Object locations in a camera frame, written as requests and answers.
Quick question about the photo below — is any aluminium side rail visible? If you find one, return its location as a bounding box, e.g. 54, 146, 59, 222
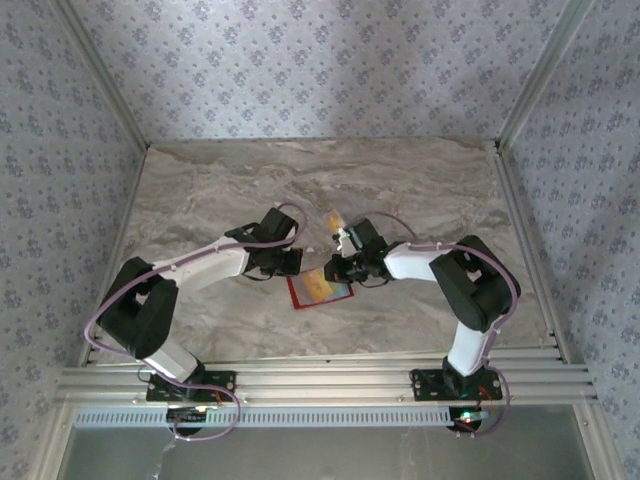
492, 144, 572, 362
78, 147, 151, 369

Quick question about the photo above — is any black controller board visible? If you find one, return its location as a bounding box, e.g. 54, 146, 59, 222
166, 406, 221, 437
448, 407, 490, 434

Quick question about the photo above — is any red leather card holder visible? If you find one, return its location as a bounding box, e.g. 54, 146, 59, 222
286, 268, 357, 313

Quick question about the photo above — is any grey slotted cable duct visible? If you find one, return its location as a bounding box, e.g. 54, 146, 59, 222
73, 404, 496, 430

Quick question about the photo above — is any aluminium frame post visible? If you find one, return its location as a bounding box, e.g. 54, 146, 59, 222
497, 0, 599, 151
52, 0, 152, 151

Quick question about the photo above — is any aluminium mounting rail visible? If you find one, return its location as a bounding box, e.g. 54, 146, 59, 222
53, 347, 600, 407

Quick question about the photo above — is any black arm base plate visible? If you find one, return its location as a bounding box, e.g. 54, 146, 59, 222
409, 368, 504, 404
145, 369, 238, 404

